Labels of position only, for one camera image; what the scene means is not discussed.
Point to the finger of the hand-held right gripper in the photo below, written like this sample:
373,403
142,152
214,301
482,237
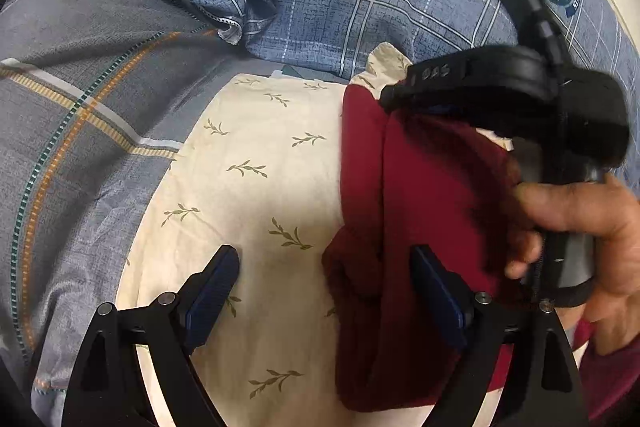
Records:
415,92

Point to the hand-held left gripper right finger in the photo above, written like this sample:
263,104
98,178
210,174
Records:
440,297

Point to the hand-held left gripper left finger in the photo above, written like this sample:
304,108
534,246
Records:
212,292

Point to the dark red knit garment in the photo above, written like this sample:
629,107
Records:
425,187

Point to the person's right forearm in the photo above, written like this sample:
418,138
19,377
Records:
617,382

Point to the person's right hand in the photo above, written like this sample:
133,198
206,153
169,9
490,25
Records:
600,217

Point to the cream leaf-print pillow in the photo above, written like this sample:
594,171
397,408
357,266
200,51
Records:
260,207

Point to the grey plaid bedsheet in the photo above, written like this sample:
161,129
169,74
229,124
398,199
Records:
75,107

